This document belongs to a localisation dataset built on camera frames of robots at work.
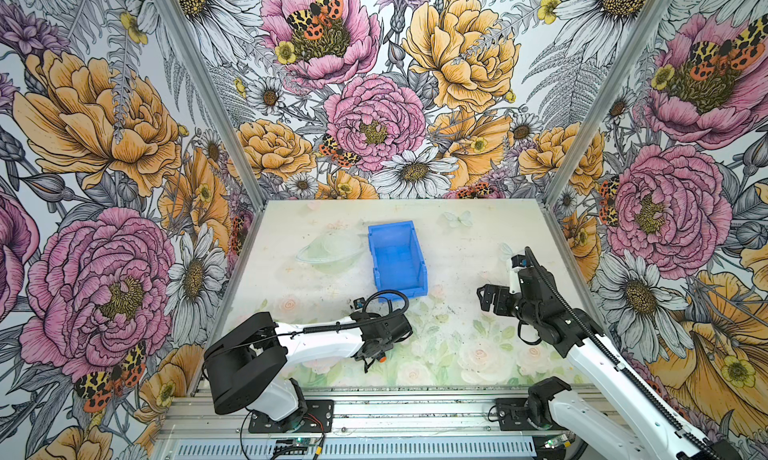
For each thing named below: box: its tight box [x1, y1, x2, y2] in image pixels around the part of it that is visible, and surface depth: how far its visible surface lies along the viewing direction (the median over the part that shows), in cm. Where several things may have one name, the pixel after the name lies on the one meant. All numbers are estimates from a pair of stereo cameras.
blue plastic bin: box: [368, 220, 428, 298], surface depth 104 cm
